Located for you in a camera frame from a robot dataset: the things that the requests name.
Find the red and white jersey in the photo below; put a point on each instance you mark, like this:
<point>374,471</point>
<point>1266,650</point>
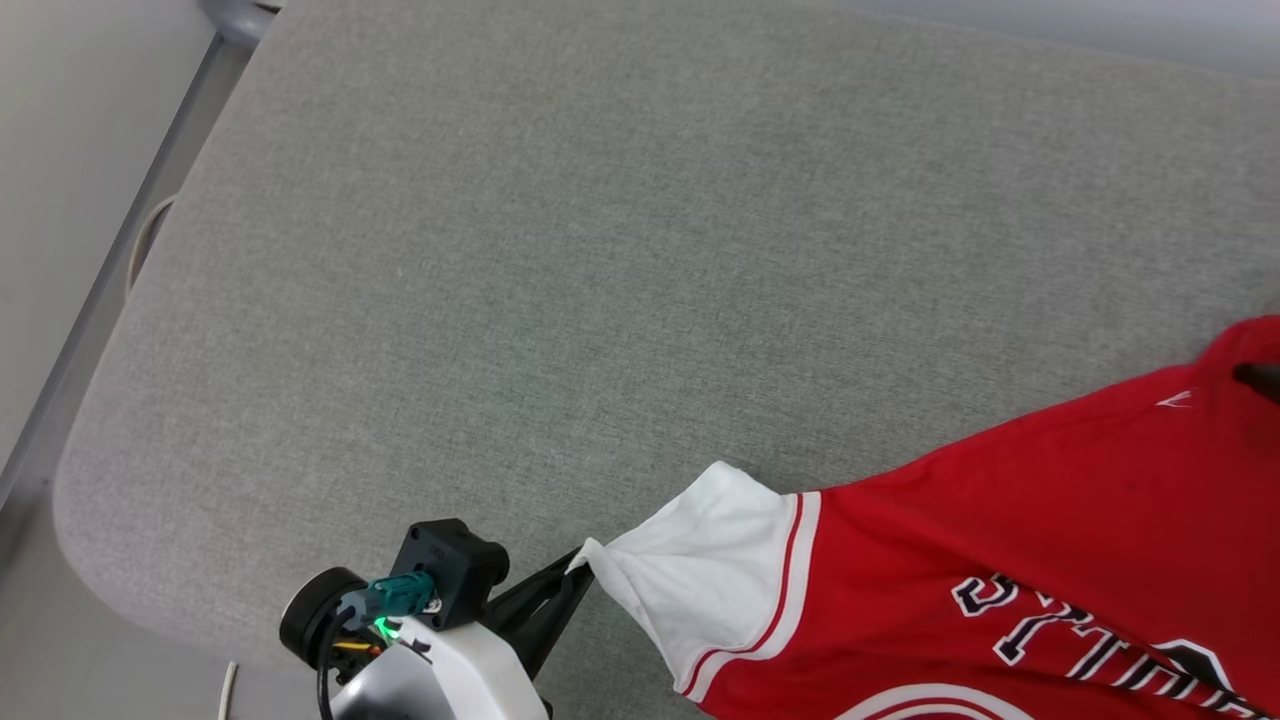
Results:
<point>1000,520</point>

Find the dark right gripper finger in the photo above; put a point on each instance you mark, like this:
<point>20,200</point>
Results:
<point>1260,382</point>

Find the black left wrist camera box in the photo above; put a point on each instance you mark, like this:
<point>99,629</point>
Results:
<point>450,565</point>

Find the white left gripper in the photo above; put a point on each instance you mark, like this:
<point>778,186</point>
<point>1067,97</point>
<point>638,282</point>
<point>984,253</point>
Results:
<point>460,680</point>

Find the teal left camera connector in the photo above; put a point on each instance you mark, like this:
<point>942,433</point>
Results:
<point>400,592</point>

